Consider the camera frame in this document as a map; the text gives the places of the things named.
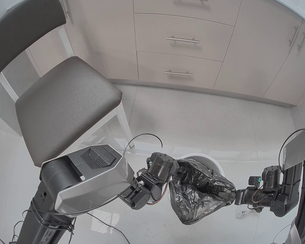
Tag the white trash bin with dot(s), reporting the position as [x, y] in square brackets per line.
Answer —
[213, 161]

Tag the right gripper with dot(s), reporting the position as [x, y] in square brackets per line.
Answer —
[247, 196]

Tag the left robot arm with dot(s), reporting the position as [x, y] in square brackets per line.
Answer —
[91, 182]

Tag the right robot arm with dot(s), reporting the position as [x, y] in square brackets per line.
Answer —
[289, 182]

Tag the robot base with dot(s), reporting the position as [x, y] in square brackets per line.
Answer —
[294, 235]

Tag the black plastic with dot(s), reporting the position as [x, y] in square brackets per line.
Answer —
[257, 210]

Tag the beige cabinet with drawers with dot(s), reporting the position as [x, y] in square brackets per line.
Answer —
[183, 21]

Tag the black plastic bag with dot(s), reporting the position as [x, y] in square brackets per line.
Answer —
[193, 187]

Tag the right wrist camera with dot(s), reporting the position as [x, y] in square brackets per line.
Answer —
[253, 180]

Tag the white printed wrapper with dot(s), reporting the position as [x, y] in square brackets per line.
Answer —
[242, 212]

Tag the grey chair with white legs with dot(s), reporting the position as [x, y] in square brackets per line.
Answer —
[61, 98]

